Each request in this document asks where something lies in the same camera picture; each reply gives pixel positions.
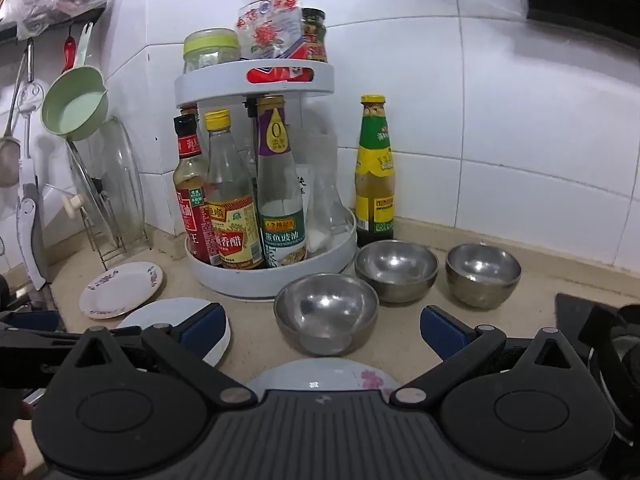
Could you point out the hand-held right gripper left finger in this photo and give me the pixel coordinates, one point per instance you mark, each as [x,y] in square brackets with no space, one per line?
[202,331]

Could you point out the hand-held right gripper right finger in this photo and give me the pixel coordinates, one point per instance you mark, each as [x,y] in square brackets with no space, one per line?
[442,332]

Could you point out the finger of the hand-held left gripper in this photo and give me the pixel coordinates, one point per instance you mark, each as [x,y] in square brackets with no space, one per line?
[30,321]
[20,375]

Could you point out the plain white plate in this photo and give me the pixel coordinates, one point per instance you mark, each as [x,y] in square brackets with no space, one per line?
[160,312]

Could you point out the stainless steel bowl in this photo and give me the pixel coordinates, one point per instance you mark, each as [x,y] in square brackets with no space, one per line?
[482,270]
[325,310]
[397,265]

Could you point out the small purple floral plate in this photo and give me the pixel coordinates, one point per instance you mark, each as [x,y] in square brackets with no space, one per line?
[120,290]

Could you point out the pink flower white plate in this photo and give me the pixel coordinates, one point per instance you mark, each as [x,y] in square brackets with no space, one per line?
[325,375]

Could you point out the white plastic tub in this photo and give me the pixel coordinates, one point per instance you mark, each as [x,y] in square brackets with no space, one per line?
[300,280]

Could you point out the red cap soy sauce bottle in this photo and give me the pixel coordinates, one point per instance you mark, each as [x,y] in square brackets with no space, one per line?
[192,210]

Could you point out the yellow cap vinegar bottle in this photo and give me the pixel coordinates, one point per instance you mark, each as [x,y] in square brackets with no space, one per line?
[231,200]

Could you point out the black gas stove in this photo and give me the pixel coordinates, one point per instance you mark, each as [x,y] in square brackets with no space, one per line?
[575,310]

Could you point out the purple and green label bottle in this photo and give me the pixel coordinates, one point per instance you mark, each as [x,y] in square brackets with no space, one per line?
[280,195]

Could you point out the metal mesh strainer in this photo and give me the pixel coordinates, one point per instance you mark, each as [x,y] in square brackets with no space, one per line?
[7,160]

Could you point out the glass pot lid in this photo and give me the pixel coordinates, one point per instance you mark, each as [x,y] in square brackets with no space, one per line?
[117,175]

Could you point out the green yellow label sauce bottle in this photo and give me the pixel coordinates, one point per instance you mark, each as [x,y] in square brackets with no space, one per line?
[375,175]

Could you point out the light green saucepan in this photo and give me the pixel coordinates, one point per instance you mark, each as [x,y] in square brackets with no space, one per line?
[75,105]

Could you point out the brown cap bottle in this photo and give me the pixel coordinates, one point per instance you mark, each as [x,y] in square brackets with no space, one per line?
[189,109]

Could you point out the glass jar light green lid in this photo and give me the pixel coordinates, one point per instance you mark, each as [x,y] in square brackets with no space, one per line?
[210,50]

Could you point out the clear packet red flower print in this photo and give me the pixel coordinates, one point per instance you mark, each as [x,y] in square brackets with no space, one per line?
[265,30]

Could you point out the dark jar red label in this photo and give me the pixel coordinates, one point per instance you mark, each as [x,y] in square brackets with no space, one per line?
[315,35]

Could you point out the black wall shelf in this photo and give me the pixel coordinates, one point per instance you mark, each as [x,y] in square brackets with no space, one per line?
[50,19]

